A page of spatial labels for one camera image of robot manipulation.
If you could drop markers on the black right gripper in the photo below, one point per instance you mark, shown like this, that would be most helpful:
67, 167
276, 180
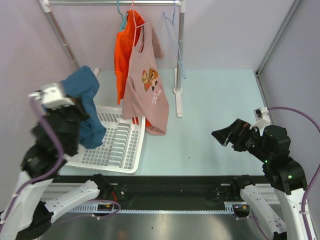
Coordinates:
241, 128

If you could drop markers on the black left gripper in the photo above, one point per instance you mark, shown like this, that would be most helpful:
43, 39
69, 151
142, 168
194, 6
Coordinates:
77, 106

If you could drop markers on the blue t shirt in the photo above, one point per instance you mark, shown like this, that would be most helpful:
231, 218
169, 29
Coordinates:
83, 84

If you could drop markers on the light blue clothes hanger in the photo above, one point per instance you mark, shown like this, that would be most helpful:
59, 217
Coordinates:
175, 42

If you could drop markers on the pink printed t shirt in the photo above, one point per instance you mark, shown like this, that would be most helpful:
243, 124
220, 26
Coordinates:
144, 94

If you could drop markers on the orange t shirt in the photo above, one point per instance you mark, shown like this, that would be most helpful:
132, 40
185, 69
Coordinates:
122, 53

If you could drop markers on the pink clothes hanger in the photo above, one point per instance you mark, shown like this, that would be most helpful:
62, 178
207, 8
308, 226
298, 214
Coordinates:
136, 35

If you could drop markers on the teal clothes hanger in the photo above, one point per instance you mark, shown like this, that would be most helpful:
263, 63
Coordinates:
123, 16

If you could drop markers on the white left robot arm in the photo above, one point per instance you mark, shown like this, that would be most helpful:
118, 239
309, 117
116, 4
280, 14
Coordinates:
56, 134

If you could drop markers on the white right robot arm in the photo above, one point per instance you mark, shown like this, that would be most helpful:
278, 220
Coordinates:
271, 145

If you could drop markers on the white plastic laundry basket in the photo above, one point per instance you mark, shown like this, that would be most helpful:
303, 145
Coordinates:
121, 145

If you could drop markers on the metal clothes rack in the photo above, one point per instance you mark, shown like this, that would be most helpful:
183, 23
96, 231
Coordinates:
177, 21

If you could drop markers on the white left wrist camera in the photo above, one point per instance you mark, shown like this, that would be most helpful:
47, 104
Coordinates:
52, 96

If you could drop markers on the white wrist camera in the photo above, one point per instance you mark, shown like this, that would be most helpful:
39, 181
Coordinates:
262, 118
52, 96

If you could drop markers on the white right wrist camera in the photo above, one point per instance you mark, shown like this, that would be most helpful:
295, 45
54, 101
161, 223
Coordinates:
262, 118

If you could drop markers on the white slotted cable duct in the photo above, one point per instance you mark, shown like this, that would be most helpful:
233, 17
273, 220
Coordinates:
100, 208

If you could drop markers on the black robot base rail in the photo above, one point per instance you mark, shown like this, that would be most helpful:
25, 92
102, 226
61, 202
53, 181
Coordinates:
172, 193

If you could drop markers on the aluminium corner frame post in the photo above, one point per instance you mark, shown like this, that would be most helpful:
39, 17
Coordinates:
294, 7

